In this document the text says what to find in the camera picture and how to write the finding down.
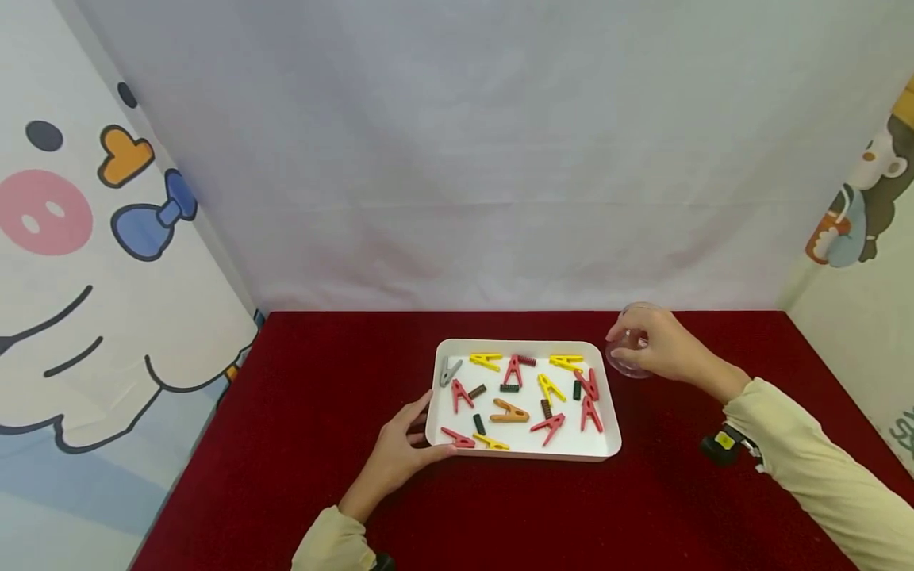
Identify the person's right fingers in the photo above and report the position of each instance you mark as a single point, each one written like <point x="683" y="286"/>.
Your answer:
<point x="625" y="323"/>

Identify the black wrist band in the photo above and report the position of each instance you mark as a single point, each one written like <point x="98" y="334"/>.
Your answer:
<point x="721" y="446"/>

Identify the person's right forearm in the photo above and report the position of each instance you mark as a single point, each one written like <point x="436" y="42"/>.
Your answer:
<point x="821" y="468"/>

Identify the person's right thumb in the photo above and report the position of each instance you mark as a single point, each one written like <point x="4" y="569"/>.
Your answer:
<point x="640" y="354"/>

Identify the person's left hand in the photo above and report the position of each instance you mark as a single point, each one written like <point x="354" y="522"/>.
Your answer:
<point x="389" y="464"/>

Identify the clear plastic cup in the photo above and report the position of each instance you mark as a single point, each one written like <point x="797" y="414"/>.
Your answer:
<point x="623" y="362"/>

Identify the white rectangular tray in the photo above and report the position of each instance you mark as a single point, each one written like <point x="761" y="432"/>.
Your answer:
<point x="528" y="446"/>

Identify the person's left forearm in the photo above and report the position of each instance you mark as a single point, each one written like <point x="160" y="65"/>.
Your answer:
<point x="332" y="547"/>

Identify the person's left thumb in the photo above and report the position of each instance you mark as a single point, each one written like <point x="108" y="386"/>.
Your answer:
<point x="437" y="453"/>

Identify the pile of coloured clothespins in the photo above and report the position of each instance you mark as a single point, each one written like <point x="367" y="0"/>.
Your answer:
<point x="510" y="412"/>

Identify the person's left index finger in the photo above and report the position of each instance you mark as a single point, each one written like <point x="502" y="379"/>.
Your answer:
<point x="418" y="406"/>

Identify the person's right hand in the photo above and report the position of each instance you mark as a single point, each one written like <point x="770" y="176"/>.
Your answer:
<point x="678" y="353"/>

